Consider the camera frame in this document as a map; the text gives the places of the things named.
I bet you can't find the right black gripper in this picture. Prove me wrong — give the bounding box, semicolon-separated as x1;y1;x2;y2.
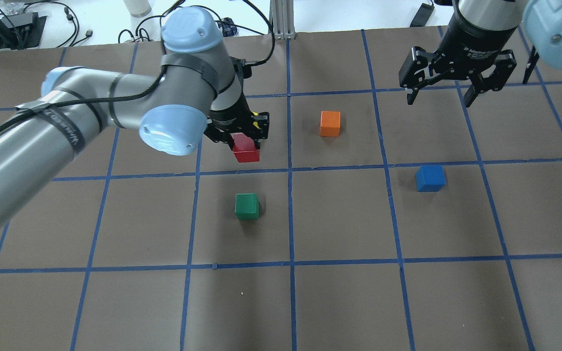
399;17;517;107

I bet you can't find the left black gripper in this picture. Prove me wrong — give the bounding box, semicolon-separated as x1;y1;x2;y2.
204;93;270;149

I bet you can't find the red block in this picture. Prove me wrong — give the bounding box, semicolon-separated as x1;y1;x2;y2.
231;133;260;163

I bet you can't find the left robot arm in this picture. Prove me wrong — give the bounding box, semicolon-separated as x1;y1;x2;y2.
0;0;275;229

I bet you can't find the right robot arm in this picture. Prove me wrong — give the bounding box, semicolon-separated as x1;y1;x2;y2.
399;0;562;107

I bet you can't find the orange block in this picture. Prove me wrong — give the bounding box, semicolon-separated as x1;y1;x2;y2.
319;111;341;137

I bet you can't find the green block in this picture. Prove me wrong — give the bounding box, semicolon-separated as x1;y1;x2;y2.
235;193;260;221

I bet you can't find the blue block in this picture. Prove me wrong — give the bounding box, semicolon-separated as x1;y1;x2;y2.
415;166;447;193

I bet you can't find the black monitor stand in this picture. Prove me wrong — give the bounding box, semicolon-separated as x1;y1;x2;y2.
0;13;47;50

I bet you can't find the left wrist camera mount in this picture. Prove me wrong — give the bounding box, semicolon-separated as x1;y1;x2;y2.
230;57;252;83

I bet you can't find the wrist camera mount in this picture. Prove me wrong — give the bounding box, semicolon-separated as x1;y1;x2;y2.
230;57;252;83
522;46;540;85

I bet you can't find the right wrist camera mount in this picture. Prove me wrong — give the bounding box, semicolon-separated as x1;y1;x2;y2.
522;46;540;85

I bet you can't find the aluminium frame post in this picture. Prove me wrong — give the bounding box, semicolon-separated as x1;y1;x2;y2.
269;0;296;40

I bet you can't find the black braided cable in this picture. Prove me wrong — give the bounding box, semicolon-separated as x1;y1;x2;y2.
0;0;277;154

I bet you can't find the black cables bundle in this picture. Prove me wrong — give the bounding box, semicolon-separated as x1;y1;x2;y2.
47;0;267;44

